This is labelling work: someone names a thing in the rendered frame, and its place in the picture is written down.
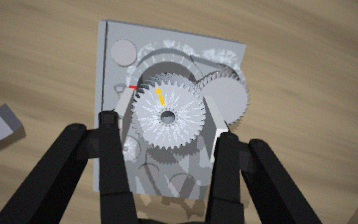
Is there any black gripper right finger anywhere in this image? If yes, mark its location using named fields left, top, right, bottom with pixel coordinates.
left=201, top=96, right=322, bottom=224

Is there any grey hex-head bolt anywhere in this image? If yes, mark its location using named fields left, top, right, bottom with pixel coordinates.
left=114, top=83, right=127, bottom=99

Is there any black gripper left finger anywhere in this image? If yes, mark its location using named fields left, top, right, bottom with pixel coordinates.
left=0, top=88, right=139, bottom=224

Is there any light grey gear with yellow arrow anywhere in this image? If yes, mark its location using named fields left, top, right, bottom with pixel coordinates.
left=130, top=73, right=206, bottom=150

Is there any small grey block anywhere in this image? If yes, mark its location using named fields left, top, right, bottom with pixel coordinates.
left=0, top=103, right=23, bottom=140

